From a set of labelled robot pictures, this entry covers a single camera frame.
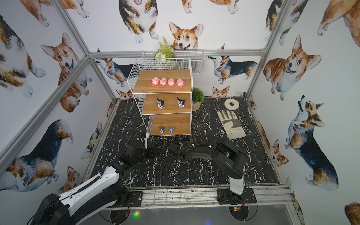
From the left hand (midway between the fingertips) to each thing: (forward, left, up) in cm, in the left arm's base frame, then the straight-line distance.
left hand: (158, 144), depth 83 cm
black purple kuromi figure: (+16, -2, +19) cm, 24 cm away
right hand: (-3, -20, -8) cm, 22 cm away
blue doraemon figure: (+14, -6, -6) cm, 17 cm away
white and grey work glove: (+19, -50, -9) cm, 54 cm away
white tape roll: (+38, -57, -11) cm, 70 cm away
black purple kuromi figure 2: (+15, -14, +19) cm, 28 cm away
